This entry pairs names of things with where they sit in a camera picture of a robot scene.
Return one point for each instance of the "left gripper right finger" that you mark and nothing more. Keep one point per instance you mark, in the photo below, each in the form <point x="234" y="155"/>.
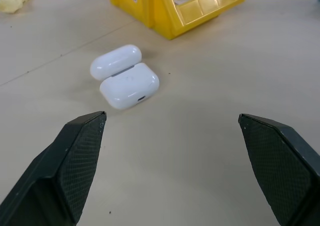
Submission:
<point x="282" y="166"/>

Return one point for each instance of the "white earbud charging case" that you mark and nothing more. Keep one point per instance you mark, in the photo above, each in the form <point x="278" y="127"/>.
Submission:
<point x="130" y="86"/>

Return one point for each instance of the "yellow plastic tray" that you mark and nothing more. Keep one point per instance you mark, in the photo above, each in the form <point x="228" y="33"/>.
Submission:
<point x="160" y="11"/>

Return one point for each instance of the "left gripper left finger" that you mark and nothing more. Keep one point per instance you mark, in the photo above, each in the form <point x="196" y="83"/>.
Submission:
<point x="62" y="166"/>

